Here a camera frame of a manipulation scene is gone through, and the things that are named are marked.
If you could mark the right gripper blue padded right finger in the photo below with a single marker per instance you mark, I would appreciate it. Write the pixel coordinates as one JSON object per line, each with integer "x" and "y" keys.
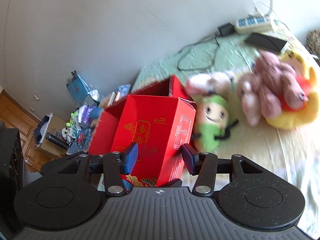
{"x": 191, "y": 159}

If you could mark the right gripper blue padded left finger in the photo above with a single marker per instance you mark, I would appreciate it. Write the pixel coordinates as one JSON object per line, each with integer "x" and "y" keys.
{"x": 130, "y": 156}

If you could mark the small red gift box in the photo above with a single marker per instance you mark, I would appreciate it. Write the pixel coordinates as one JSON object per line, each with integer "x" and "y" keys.
{"x": 157, "y": 166}

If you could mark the large red cardboard box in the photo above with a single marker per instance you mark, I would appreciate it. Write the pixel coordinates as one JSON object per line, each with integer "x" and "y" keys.
{"x": 145, "y": 116}

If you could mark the green plush doll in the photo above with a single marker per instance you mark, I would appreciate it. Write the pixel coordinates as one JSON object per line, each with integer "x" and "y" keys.
{"x": 212, "y": 123}

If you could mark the blue oval soap case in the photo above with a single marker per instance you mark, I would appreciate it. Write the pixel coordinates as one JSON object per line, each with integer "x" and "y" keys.
{"x": 95, "y": 112}

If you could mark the purple wrapped package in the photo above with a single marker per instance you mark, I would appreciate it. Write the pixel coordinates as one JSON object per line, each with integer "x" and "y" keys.
{"x": 83, "y": 118}

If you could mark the pink white plush toy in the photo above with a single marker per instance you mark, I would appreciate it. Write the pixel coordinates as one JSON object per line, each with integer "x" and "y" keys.
{"x": 218, "y": 83}

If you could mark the pink plush bunny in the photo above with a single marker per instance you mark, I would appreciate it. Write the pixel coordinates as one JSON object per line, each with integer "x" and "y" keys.
{"x": 249, "y": 99}

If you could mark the blue plastic bag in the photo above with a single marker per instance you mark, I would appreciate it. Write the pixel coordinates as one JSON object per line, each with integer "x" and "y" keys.
{"x": 77, "y": 87}

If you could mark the wooden door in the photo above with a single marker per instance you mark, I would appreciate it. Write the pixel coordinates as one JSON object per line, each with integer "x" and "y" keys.
{"x": 16, "y": 116}

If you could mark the green cartoon bed sheet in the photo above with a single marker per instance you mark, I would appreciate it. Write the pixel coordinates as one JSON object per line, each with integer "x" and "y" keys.
{"x": 291, "y": 154}

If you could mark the dark pink plush bear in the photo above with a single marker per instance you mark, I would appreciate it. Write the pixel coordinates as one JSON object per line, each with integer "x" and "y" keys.
{"x": 274, "y": 79}

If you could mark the black power adapter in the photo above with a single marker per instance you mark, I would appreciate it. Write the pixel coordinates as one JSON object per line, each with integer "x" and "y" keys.
{"x": 226, "y": 29}

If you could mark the black flat remote case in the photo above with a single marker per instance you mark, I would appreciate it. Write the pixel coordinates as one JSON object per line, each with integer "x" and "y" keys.
{"x": 267, "y": 43}

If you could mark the yellow plush toy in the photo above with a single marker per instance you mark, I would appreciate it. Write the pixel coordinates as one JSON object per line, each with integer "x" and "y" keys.
{"x": 307, "y": 77}

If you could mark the white power strip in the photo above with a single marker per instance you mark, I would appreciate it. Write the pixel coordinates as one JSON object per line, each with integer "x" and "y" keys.
{"x": 251, "y": 24}

